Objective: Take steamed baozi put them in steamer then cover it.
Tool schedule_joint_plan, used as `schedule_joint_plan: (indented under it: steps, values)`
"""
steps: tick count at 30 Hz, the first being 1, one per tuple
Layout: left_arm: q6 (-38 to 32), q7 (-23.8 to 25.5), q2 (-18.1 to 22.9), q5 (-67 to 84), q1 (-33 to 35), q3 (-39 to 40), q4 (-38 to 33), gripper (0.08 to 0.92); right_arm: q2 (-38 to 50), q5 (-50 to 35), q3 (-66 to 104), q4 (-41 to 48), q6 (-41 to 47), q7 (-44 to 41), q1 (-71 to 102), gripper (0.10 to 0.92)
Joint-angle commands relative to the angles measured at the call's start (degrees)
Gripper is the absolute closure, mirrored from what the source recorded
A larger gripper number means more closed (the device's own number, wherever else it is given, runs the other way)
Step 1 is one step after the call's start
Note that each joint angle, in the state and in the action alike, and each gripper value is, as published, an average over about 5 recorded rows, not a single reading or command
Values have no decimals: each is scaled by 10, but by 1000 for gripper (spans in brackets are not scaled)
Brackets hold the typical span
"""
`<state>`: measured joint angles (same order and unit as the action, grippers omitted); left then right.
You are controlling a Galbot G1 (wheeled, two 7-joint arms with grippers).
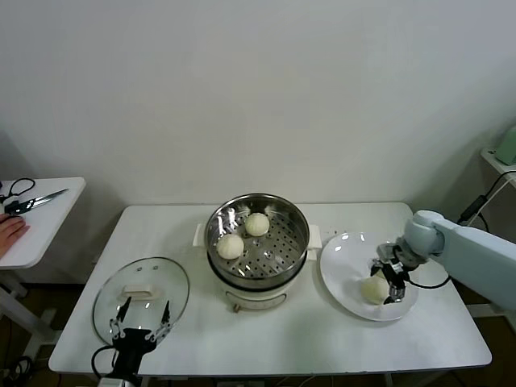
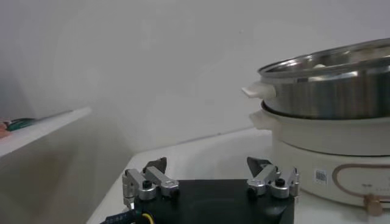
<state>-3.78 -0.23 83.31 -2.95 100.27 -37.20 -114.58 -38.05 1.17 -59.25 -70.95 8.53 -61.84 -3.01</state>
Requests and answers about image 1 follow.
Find black power adapter cable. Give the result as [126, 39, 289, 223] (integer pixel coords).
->
[457, 171, 516, 233]

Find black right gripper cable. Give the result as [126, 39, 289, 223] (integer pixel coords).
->
[405, 257, 452, 289]

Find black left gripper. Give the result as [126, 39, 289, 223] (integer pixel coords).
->
[108, 296, 171, 379]

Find mint green appliance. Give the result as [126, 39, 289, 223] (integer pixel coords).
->
[494, 124, 516, 166]

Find white side table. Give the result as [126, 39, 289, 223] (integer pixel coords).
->
[0, 177, 87, 356]

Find white round plate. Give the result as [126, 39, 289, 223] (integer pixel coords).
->
[319, 231, 420, 323]

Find white shelf table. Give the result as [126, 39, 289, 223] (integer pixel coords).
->
[467, 148, 516, 319]

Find stainless steel steamer basket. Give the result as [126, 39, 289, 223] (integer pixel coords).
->
[204, 193, 311, 281]

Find glass lid with cream handle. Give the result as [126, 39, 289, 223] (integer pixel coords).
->
[92, 256, 190, 348]

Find cream electric cooker pot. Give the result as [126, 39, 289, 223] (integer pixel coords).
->
[193, 223, 323, 314]

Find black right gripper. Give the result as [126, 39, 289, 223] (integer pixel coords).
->
[369, 252, 412, 306]

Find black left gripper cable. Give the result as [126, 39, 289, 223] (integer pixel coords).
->
[91, 344, 118, 380]

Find black handled scissors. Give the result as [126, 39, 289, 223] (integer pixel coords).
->
[0, 178, 70, 217]

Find person's bare hand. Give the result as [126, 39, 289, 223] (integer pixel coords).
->
[0, 217, 31, 259]

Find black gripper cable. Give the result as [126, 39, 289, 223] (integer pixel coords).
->
[405, 257, 452, 289]
[91, 344, 118, 380]

